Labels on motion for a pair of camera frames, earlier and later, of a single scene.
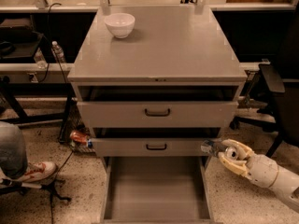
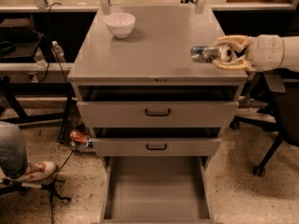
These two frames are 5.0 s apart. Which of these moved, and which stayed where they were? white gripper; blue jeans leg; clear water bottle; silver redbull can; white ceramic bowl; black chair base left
Moved: silver redbull can; white gripper
Stayed: white ceramic bowl; clear water bottle; black chair base left; blue jeans leg
